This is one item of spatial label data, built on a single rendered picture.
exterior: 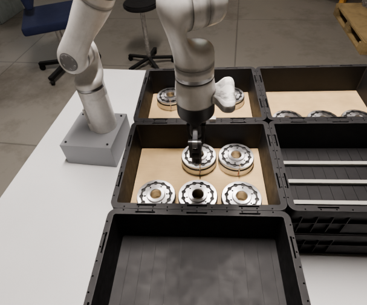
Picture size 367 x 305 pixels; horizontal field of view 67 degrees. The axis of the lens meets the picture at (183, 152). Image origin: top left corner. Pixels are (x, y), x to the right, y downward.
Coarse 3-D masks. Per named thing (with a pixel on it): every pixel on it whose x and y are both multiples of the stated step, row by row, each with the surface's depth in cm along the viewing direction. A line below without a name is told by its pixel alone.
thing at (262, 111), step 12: (252, 72) 99; (144, 84) 97; (264, 108) 85; (144, 120) 84; (156, 120) 84; (168, 120) 83; (180, 120) 83; (216, 120) 82; (228, 120) 82; (264, 120) 82
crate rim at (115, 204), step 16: (128, 144) 77; (272, 144) 74; (272, 160) 70; (144, 208) 63; (160, 208) 63; (176, 208) 62; (192, 208) 62; (208, 208) 62; (224, 208) 62; (240, 208) 62; (256, 208) 62; (272, 208) 61
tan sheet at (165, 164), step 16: (144, 160) 86; (160, 160) 86; (176, 160) 86; (256, 160) 84; (144, 176) 82; (160, 176) 82; (176, 176) 81; (192, 176) 81; (208, 176) 81; (224, 176) 80; (240, 176) 80; (256, 176) 80; (176, 192) 78
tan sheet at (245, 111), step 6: (156, 96) 109; (246, 96) 106; (156, 102) 106; (246, 102) 103; (156, 108) 104; (216, 108) 102; (240, 108) 101; (246, 108) 101; (150, 114) 102; (156, 114) 101; (162, 114) 101; (168, 114) 101; (174, 114) 101; (216, 114) 100; (222, 114) 99; (228, 114) 99; (234, 114) 99; (240, 114) 99; (246, 114) 99
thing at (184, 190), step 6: (192, 180) 76; (198, 180) 76; (186, 186) 75; (192, 186) 75; (204, 186) 74; (210, 186) 74; (180, 192) 74; (186, 192) 73; (210, 192) 73; (216, 192) 73; (180, 198) 72; (186, 198) 72; (210, 198) 72; (216, 198) 72
